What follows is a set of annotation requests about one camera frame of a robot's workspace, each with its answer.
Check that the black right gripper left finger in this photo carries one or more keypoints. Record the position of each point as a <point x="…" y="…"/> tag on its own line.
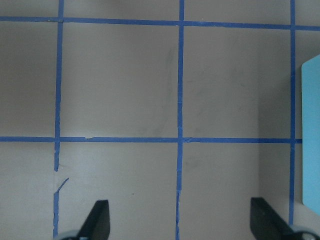
<point x="97" y="224"/>

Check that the light blue plastic bin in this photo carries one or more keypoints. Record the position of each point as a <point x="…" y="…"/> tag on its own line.
<point x="310" y="89"/>

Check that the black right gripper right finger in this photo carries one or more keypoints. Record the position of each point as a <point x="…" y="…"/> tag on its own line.
<point x="266" y="224"/>

